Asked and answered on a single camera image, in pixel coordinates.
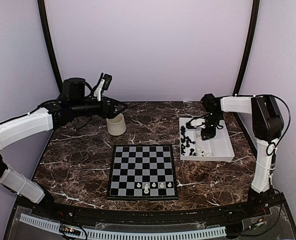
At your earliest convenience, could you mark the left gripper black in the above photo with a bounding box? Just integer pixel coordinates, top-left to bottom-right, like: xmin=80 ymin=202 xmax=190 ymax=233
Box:
xmin=72 ymin=94 xmax=128 ymax=119

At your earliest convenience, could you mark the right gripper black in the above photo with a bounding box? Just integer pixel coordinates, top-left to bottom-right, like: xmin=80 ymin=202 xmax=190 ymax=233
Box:
xmin=201 ymin=112 xmax=224 ymax=140

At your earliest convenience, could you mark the white divided plastic tray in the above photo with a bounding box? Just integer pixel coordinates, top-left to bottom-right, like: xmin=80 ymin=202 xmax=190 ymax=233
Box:
xmin=179 ymin=117 xmax=235 ymax=162

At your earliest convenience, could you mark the black and grey chessboard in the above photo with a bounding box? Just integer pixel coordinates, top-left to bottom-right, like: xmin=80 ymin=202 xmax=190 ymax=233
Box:
xmin=107 ymin=144 xmax=178 ymax=201

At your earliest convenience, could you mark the white king chess piece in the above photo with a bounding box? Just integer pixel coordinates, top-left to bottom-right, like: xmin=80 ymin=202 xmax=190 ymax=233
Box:
xmin=144 ymin=183 xmax=149 ymax=194

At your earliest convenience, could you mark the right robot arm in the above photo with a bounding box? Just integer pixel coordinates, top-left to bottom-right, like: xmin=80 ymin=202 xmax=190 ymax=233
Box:
xmin=201 ymin=93 xmax=284 ymax=194

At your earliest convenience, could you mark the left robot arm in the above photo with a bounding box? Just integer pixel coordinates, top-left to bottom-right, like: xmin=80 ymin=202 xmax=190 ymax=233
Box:
xmin=0 ymin=97 xmax=128 ymax=218

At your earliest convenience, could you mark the black chess pieces pile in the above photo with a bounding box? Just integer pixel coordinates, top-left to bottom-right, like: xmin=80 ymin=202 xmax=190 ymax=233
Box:
xmin=180 ymin=123 xmax=197 ymax=156

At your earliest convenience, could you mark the white ribbed cup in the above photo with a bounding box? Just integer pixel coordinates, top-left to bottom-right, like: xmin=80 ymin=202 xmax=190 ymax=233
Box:
xmin=106 ymin=113 xmax=126 ymax=136

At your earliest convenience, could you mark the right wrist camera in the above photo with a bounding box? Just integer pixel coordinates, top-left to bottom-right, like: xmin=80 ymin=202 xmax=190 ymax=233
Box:
xmin=186 ymin=118 xmax=206 ymax=129

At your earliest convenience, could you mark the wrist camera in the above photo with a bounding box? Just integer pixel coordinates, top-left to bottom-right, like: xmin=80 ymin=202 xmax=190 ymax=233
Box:
xmin=91 ymin=72 xmax=112 ymax=101
xmin=186 ymin=118 xmax=206 ymax=129

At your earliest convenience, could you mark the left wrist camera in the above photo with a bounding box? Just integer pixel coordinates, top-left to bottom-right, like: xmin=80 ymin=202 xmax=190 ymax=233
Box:
xmin=91 ymin=72 xmax=112 ymax=101

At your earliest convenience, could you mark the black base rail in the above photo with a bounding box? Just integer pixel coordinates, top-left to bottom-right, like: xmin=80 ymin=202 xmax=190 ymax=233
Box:
xmin=15 ymin=194 xmax=286 ymax=227

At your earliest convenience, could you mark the right black frame post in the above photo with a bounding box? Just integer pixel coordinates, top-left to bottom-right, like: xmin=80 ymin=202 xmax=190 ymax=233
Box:
xmin=229 ymin=0 xmax=260 ymax=96

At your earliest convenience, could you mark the black frame post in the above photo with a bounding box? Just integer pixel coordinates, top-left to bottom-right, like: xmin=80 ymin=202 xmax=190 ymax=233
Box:
xmin=37 ymin=0 xmax=63 ymax=93
xmin=229 ymin=0 xmax=260 ymax=96

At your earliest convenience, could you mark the left black frame post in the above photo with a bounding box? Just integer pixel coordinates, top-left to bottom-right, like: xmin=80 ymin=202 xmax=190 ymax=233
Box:
xmin=37 ymin=0 xmax=63 ymax=93

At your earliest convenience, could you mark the white slotted cable duct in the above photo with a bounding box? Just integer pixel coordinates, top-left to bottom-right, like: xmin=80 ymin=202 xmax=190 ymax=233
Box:
xmin=19 ymin=213 xmax=226 ymax=240

